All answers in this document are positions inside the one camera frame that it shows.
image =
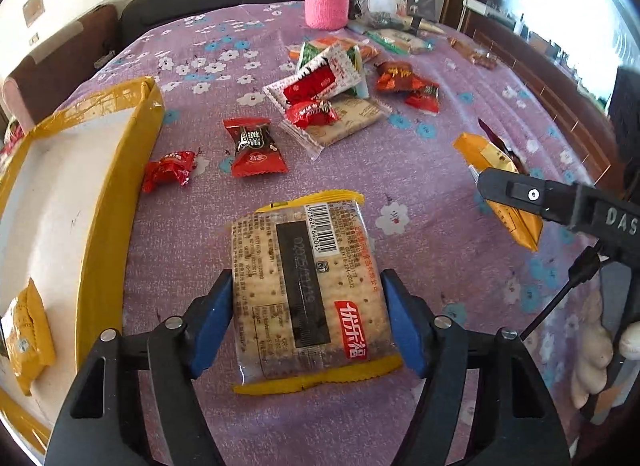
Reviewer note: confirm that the white cup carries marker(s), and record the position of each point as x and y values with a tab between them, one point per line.
385	1

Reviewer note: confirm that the yellow cardboard box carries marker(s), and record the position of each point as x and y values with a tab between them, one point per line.
127	160

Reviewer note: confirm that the red candy packet dark label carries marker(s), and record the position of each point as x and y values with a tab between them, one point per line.
252	145

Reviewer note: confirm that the green white snack packet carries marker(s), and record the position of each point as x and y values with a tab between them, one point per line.
312	53

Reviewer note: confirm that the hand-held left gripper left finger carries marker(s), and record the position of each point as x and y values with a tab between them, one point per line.
212	331

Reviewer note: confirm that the brown chair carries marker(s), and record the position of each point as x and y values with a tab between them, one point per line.
60	65

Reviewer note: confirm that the wall socket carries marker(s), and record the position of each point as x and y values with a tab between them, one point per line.
34	39

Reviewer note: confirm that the dark red snack packet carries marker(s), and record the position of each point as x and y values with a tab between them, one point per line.
500	140

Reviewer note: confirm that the white red snack packet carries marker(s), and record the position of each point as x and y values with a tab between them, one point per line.
310	78

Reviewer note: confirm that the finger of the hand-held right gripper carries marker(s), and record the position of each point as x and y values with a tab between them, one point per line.
532	196

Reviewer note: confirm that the black gold tube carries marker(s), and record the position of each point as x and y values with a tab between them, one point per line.
422	23

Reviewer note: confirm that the yellow-orange snack packet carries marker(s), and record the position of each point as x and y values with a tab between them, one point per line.
520	226

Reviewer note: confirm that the small red snack packet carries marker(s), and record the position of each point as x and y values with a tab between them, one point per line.
424	95

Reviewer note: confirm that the yellow snack packet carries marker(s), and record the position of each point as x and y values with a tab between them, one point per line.
27	341

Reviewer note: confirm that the person's right hand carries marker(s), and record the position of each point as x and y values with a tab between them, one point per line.
592	356

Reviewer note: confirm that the small wall plaque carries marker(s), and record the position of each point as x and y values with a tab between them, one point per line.
32	8

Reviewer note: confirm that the yellow-edged cracker packet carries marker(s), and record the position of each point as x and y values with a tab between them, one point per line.
305	291

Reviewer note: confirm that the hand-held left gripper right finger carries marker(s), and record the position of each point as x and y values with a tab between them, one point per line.
406	331

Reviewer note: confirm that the small crumpled red candy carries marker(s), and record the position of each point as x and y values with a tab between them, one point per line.
167	170

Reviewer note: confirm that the brown snack pack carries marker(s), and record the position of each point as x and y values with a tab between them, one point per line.
475	53

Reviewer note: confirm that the purple floral cloth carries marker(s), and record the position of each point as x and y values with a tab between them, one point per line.
450	276

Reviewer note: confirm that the red orange snack packet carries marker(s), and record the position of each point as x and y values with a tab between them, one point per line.
395	76

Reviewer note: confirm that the pale green wrapped packet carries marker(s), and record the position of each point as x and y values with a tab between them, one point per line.
400	40

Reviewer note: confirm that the red patterned cloth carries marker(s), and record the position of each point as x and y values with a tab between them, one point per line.
10	135

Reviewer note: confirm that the shiny red candy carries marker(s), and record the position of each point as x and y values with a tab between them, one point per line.
310	113

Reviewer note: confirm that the dark wooden furniture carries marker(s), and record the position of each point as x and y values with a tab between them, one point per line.
540	45

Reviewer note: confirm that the clear cracker packet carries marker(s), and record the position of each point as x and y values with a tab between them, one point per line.
350	118

